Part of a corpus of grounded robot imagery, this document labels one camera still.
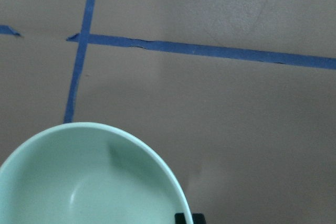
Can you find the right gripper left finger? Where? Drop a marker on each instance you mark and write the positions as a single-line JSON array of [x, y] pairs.
[[180, 218]]

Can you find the green bowl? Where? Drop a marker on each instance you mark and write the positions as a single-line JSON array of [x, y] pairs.
[[89, 173]]

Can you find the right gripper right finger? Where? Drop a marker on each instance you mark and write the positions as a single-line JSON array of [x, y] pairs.
[[198, 218]]

